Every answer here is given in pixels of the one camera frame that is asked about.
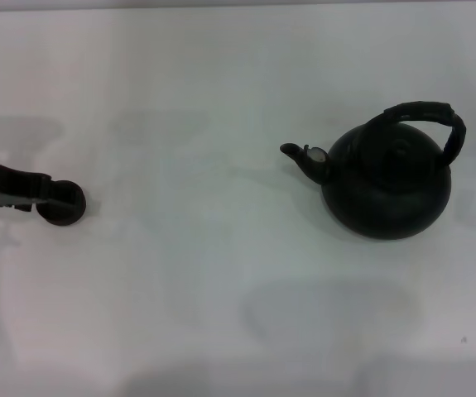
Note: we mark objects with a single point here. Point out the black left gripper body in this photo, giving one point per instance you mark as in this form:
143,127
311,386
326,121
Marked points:
1,182

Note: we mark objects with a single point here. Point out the small dark teacup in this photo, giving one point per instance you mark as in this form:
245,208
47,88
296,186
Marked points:
65,217

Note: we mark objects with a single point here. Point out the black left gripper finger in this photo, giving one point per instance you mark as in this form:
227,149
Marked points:
61,203
43,186

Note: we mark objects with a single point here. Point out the black round teapot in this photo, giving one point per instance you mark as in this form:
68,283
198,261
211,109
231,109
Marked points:
386,194

